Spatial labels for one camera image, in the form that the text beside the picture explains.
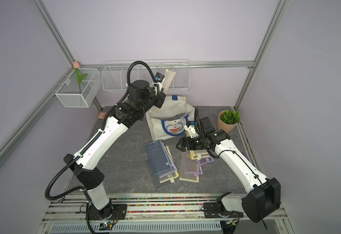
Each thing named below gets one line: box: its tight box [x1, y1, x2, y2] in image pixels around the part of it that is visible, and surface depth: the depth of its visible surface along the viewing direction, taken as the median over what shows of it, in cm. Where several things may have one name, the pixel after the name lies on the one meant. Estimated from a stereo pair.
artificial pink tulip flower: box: [73, 60, 88, 95], surface depth 93 cm
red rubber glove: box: [97, 112, 107, 119], surface depth 118 cm
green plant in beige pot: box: [217, 109, 242, 134], surface depth 98 cm
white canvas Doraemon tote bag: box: [145, 95, 195, 141], surface depth 97 cm
